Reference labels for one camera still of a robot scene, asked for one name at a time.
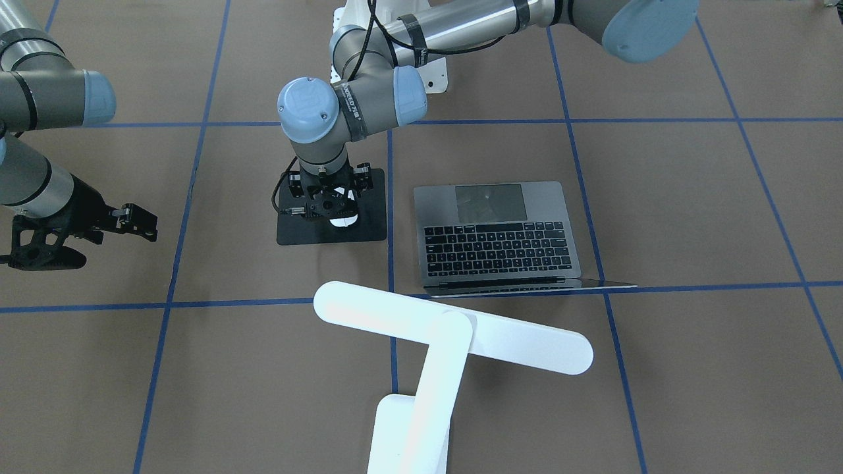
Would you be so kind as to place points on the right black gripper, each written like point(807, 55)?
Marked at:
point(83, 209)

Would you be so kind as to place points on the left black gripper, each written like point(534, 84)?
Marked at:
point(360, 178)

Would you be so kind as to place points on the white computer mouse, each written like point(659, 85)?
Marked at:
point(346, 210)

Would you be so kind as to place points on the black mouse pad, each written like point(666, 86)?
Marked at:
point(370, 223)

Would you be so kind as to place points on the grey laptop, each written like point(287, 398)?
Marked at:
point(504, 238)

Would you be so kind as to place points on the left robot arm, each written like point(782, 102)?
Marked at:
point(381, 88)

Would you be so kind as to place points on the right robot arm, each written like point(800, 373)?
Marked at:
point(42, 90)

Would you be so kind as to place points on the white desk lamp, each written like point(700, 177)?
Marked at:
point(411, 432)

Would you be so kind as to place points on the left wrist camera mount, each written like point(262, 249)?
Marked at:
point(319, 207)

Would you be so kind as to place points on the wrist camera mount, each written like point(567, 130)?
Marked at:
point(38, 245)
point(319, 207)

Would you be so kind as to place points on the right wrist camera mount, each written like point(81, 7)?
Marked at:
point(38, 245)

